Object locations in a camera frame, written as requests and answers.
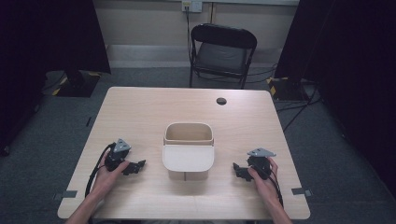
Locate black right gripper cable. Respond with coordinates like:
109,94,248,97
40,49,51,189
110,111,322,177
267,169,285,208

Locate white wall socket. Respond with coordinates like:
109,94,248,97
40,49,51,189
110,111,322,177
181,0,204,14

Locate black stand base striped tape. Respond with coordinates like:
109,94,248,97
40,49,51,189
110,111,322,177
41,69,103,98
266,76,313,102

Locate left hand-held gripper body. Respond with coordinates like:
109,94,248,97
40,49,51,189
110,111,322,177
104,138,133,173

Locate person's right hand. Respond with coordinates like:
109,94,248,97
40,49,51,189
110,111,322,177
247,157,280,200

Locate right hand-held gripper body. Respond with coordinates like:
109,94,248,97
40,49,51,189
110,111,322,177
247,147,277,181

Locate white plastic bin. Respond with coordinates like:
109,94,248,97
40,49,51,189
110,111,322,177
162,121,216,182

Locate grey tape strip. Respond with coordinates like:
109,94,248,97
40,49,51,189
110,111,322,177
52,189,78,201
290,187,314,198

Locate black folding chair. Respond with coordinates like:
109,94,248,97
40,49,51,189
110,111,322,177
189,22,259,91

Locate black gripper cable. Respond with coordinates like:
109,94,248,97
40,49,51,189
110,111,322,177
84,142,117,199
267,169,285,208

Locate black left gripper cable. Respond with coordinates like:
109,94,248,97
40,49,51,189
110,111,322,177
84,142,117,199

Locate dark curtain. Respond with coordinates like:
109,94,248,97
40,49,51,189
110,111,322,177
0,0,112,157
274,0,396,199

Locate black wall socket cable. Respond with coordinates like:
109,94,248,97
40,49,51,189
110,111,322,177
185,6,194,64

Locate person's left hand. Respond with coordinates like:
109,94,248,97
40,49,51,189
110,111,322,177
91,151,131,196

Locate black floor cables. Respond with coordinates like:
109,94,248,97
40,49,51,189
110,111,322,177
275,83,322,133

